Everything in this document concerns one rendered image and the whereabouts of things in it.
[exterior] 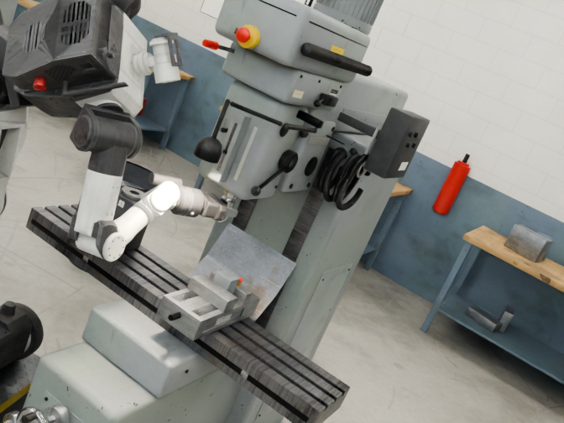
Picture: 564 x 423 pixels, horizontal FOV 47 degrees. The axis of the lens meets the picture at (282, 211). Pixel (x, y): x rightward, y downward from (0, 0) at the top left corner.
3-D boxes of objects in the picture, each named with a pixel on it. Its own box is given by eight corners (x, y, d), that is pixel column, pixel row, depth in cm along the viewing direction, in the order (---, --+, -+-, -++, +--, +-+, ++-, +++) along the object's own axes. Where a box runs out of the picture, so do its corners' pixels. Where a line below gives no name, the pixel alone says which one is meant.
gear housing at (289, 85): (285, 104, 178) (300, 70, 175) (218, 70, 187) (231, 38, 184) (334, 112, 207) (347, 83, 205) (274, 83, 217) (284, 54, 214)
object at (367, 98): (308, 130, 200) (334, 69, 194) (251, 101, 209) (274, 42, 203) (390, 138, 270) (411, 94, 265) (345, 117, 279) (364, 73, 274)
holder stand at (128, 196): (119, 254, 222) (138, 202, 216) (70, 225, 228) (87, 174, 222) (139, 248, 233) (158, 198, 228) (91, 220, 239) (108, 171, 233)
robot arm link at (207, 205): (232, 202, 196) (198, 196, 189) (220, 230, 199) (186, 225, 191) (212, 185, 206) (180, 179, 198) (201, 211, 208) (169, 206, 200)
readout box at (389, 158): (387, 180, 199) (416, 117, 194) (362, 168, 203) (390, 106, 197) (406, 180, 217) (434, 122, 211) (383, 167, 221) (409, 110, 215)
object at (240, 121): (218, 182, 189) (245, 116, 183) (208, 176, 191) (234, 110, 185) (226, 182, 193) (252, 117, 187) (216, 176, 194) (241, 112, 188)
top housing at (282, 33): (285, 66, 166) (310, 5, 162) (208, 30, 176) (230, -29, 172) (353, 86, 208) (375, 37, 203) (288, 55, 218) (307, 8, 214)
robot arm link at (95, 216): (92, 263, 162) (112, 177, 159) (54, 248, 167) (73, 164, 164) (122, 261, 172) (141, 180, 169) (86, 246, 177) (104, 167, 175)
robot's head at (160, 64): (143, 84, 170) (174, 79, 168) (137, 45, 169) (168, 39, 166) (154, 84, 177) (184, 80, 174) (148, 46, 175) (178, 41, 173)
